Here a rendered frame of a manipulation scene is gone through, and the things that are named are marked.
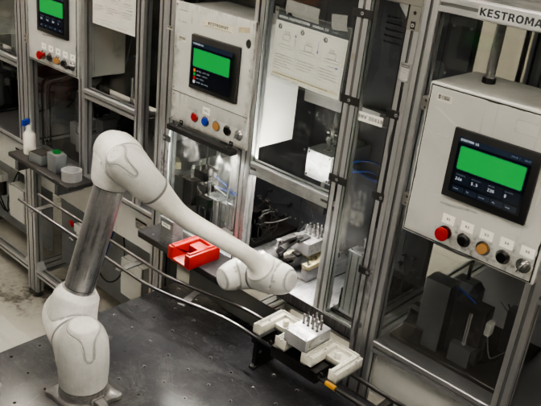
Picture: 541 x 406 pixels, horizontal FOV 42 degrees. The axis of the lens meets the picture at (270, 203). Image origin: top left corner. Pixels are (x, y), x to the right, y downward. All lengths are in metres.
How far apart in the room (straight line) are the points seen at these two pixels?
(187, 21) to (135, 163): 0.79
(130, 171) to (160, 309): 0.92
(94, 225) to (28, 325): 1.77
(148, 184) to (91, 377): 0.64
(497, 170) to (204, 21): 1.21
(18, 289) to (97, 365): 2.08
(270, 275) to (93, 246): 0.57
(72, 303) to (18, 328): 1.62
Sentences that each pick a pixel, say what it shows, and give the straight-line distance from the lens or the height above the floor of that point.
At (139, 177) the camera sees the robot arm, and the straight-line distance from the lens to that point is 2.09.
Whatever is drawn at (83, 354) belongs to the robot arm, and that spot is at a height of 0.89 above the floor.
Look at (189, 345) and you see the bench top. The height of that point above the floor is 0.68.
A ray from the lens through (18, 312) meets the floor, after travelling 4.12.
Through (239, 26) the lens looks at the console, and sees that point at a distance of 2.50.
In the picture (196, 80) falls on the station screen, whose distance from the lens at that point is 2.66.
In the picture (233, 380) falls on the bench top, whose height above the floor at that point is 0.68.
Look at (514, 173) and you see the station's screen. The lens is 1.94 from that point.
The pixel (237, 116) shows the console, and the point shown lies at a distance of 2.55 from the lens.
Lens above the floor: 2.24
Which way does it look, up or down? 24 degrees down
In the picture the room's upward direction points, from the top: 7 degrees clockwise
